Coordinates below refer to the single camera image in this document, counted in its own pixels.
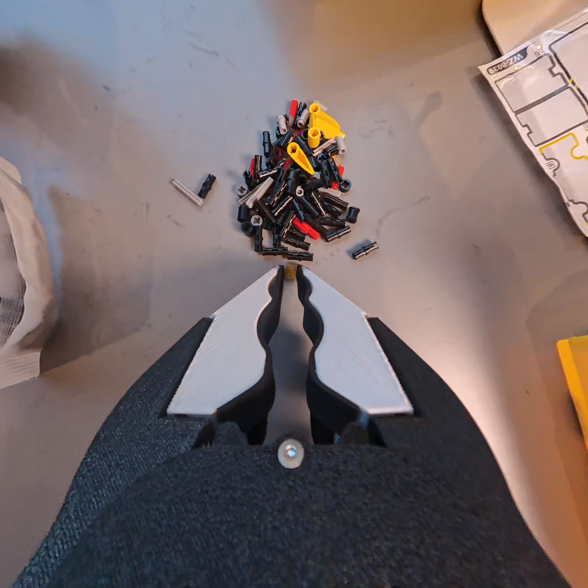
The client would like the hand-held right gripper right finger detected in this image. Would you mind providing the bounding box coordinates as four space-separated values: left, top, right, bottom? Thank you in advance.
294 265 414 418

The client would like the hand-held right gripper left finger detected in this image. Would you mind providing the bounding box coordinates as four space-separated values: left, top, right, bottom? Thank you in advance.
168 265 293 420

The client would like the pile of mixed small plastic parts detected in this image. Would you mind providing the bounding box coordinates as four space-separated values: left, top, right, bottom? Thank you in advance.
169 99 380 263

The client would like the clear plastic bag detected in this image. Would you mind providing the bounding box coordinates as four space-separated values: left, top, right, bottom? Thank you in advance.
0 155 58 389

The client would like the grey desk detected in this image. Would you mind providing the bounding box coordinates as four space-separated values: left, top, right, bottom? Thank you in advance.
0 0 588 588

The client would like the yellow flat box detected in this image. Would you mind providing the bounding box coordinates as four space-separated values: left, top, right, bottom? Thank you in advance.
556 335 588 453

